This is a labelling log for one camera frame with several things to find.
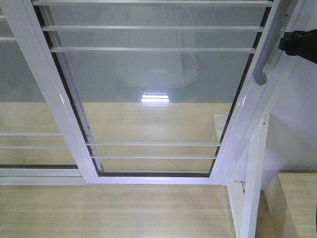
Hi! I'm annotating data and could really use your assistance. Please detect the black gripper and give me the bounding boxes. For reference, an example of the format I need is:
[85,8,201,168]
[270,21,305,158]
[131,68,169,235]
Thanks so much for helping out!
[279,29,317,60]

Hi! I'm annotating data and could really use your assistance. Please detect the grey metal door handle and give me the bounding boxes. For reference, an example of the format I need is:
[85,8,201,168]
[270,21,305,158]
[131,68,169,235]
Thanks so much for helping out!
[253,0,294,86]

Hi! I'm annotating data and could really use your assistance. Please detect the white framed sliding glass door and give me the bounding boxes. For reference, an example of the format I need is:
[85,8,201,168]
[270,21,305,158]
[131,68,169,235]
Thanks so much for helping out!
[0,0,307,186]

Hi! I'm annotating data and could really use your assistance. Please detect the light wooden box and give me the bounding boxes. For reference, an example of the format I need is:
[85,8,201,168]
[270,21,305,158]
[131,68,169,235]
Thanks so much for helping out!
[264,173,317,238]

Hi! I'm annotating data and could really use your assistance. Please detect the white fixed glass panel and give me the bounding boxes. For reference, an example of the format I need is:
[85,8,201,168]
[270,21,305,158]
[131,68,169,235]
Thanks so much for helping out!
[0,0,89,184]

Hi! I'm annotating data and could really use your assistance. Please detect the white triangular support bracket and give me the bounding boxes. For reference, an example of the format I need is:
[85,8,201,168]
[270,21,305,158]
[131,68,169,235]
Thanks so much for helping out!
[227,115,269,238]

